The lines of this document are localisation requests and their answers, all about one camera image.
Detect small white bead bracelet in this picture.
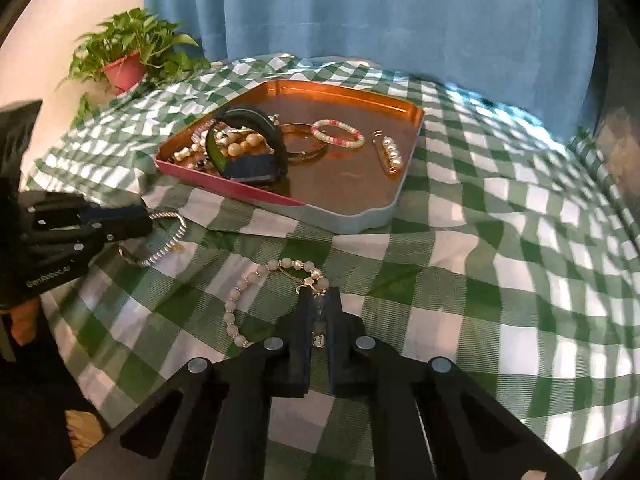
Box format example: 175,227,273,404
167,127,217,170

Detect pink and orange tray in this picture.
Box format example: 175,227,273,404
154,79,426,235

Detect pink and white bead bracelet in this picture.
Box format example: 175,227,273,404
311,119,364,149

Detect silver bead bracelet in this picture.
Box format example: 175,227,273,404
120,211,187,267

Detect pale round bead bracelet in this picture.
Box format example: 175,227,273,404
224,257,335,352

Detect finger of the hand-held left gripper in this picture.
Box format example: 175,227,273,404
75,224,154,257
79,205,154,227

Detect cream pearl bead bracelet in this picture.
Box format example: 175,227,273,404
217,129,268,160

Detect green white checked tablecloth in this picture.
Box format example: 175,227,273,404
25,52,640,480

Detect pearl hair clip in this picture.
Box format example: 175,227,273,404
372,130,404,174

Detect dark wide bangle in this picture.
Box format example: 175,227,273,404
205,105,292,184

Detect blue curtain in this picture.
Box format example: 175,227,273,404
140,0,601,146

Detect person's left hand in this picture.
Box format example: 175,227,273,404
9,299,42,347

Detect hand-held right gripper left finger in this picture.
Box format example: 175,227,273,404
60,287,321,480

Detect gold bangle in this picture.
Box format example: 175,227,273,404
276,122,331,167

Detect green plant in red pot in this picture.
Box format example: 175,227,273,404
57,7,211,128

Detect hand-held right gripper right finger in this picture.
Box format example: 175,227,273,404
325,287,583,480

